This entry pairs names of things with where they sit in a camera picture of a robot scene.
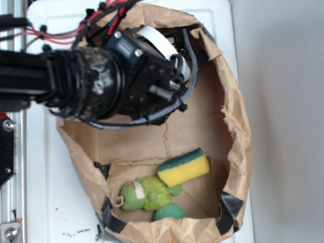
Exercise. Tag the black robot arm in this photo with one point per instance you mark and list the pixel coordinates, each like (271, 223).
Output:
(135, 79)

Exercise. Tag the yellow green sponge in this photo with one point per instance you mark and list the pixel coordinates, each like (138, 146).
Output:
(183, 168)

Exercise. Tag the green plush turtle toy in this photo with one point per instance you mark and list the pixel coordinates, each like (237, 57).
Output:
(152, 194)

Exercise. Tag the brown paper bag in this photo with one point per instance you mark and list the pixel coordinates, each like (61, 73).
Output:
(216, 121)

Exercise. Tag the black mounting bracket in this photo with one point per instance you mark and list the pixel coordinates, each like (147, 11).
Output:
(7, 146)

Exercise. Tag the aluminium frame rail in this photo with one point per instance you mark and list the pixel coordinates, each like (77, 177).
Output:
(13, 192)

